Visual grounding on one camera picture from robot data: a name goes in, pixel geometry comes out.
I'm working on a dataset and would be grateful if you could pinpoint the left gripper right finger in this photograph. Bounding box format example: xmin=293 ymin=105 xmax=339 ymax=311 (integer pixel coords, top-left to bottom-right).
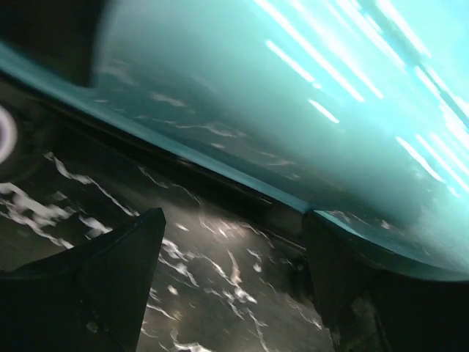
xmin=302 ymin=212 xmax=468 ymax=351

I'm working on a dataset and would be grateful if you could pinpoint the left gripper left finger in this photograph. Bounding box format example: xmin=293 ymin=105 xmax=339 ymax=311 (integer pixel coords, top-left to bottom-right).
xmin=1 ymin=208 xmax=166 ymax=351

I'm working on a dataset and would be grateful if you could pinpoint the black marble pattern mat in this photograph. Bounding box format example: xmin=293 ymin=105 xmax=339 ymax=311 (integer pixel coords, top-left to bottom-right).
xmin=1 ymin=128 xmax=333 ymax=351

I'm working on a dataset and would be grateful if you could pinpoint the pink and teal kids suitcase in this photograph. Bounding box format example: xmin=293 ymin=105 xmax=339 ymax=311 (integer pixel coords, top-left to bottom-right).
xmin=1 ymin=1 xmax=468 ymax=282

